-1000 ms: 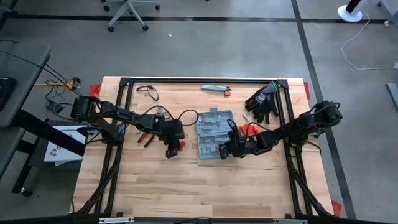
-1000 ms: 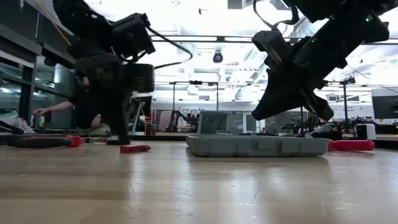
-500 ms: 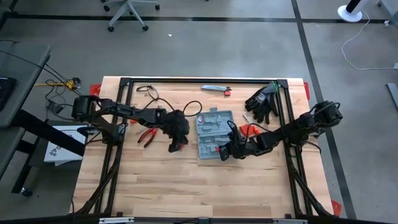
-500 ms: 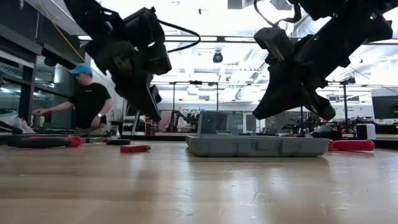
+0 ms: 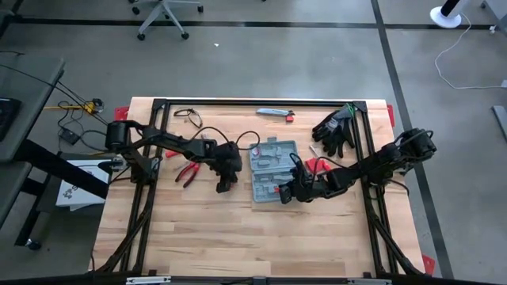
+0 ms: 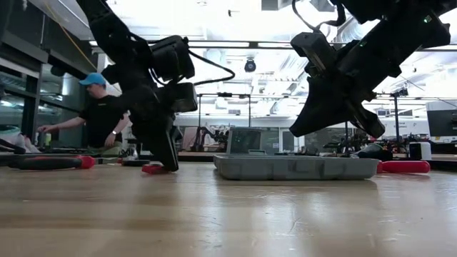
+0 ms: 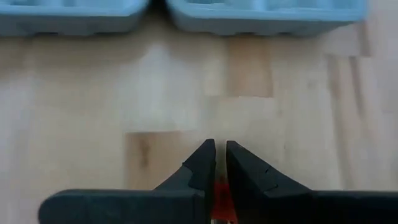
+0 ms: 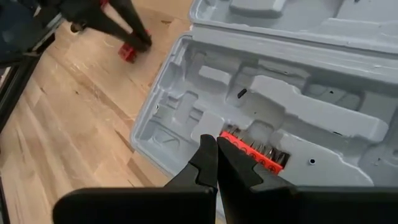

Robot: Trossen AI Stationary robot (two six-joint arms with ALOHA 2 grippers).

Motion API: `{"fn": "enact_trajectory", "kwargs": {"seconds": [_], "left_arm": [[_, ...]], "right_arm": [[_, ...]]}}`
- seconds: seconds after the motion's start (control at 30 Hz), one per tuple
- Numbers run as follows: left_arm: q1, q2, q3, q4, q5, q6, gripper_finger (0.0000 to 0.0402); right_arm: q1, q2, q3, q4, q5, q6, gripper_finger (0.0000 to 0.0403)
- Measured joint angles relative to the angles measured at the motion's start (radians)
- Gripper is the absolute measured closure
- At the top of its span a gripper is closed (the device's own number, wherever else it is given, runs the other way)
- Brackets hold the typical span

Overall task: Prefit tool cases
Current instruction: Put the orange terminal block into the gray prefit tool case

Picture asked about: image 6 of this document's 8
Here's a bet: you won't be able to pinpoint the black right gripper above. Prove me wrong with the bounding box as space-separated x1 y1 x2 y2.
288 41 403 140

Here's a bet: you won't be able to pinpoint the black work glove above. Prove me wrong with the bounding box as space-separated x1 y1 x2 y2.
351 142 393 162

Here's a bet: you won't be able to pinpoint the dark wall monitor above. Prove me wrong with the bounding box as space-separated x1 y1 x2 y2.
426 101 457 138

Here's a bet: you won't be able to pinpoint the grey plastic tool case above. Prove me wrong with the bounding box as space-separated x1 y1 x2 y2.
213 153 380 181

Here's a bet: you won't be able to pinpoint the white teal object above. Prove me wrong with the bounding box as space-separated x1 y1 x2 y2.
0 124 41 155

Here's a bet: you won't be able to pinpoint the yellow hanging cable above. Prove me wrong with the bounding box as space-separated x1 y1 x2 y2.
44 0 98 71

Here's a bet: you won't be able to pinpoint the white box device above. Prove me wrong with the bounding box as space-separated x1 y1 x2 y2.
408 141 433 161

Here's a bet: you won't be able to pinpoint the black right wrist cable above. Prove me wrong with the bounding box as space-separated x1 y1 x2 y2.
291 0 347 31

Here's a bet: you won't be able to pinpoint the person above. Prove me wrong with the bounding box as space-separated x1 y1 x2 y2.
36 72 131 156

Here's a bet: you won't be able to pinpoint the grey monitor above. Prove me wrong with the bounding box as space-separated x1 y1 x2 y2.
226 127 267 156

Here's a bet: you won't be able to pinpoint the red handled screwdriver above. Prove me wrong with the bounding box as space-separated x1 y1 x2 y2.
376 160 432 175

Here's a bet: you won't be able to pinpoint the red-orange bit holder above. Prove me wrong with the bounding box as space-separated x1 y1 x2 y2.
141 163 170 176

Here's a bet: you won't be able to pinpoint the black camera stand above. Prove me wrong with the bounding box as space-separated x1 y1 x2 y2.
378 87 410 154

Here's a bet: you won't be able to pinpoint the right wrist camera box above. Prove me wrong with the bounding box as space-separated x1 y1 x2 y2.
289 31 337 78

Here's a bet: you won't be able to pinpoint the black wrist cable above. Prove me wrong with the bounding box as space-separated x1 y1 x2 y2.
291 0 347 31
187 49 237 87

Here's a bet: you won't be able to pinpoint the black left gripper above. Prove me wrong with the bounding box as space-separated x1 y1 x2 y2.
127 85 184 173

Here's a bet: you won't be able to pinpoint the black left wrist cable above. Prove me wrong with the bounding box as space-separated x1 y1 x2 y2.
187 49 237 87

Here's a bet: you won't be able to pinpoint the black wall-mounted device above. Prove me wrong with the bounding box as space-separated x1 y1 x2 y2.
49 64 67 78

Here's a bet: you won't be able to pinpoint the red black handled pliers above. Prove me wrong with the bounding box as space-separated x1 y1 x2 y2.
9 155 97 171

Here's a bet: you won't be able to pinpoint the black aluminium table frame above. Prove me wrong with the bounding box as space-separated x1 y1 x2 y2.
0 151 457 173

